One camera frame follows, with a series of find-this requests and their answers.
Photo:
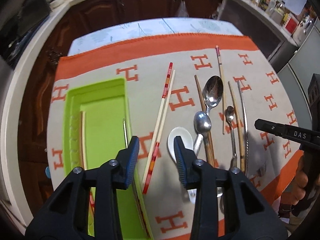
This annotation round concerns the orange H-pattern cloth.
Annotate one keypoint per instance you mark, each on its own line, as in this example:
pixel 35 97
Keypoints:
pixel 143 63

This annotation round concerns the steel spoon textured handle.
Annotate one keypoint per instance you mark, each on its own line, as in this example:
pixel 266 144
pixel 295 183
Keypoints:
pixel 202 125

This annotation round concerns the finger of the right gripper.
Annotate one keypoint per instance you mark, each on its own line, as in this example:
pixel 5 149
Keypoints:
pixel 305 137

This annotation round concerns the dark wooden chopstick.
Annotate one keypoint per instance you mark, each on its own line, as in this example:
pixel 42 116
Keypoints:
pixel 209 154

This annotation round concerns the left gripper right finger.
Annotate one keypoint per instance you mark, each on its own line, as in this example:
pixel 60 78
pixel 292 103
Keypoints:
pixel 227 205

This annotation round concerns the red-patterned chopstick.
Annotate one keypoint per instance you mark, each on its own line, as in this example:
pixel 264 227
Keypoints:
pixel 164 94

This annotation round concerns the green plastic utensil tray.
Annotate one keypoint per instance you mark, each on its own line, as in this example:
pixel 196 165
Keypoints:
pixel 106 105

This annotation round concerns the white ceramic soup spoon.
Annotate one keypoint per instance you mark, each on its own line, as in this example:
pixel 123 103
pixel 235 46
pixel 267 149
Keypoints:
pixel 180 146

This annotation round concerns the large steel tablespoon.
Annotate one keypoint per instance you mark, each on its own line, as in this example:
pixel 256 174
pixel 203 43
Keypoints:
pixel 212 92

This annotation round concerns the person's right hand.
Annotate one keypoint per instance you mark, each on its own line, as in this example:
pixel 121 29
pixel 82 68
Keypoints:
pixel 296 191

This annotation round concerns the dishwasher appliance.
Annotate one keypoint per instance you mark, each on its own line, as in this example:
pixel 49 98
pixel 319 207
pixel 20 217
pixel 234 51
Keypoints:
pixel 272 40

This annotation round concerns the brown bamboo chopstick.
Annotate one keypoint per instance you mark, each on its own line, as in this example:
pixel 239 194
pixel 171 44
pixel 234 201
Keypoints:
pixel 239 127

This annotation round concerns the small steel teaspoon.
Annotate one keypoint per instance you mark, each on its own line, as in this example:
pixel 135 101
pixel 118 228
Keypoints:
pixel 229 115

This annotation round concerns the red-banded bamboo chopstick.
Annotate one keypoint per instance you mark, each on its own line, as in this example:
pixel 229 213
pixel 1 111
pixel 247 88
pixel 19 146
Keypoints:
pixel 135 192

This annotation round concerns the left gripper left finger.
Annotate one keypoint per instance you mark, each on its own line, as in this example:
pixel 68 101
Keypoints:
pixel 84 205

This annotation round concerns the plain bamboo chopstick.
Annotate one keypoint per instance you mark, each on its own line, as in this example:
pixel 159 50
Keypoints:
pixel 151 163

